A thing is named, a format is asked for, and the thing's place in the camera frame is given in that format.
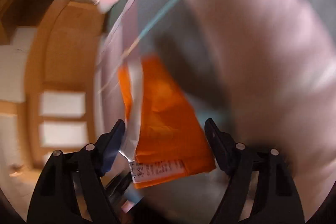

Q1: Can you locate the orange plastic package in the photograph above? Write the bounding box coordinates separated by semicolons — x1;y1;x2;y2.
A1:
118;56;216;189

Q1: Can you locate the striped pink grey bedsheet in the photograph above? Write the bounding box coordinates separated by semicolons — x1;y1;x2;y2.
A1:
100;0;335;223

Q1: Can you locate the wooden bunk bed frame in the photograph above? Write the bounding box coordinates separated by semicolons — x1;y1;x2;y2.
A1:
1;0;104;181

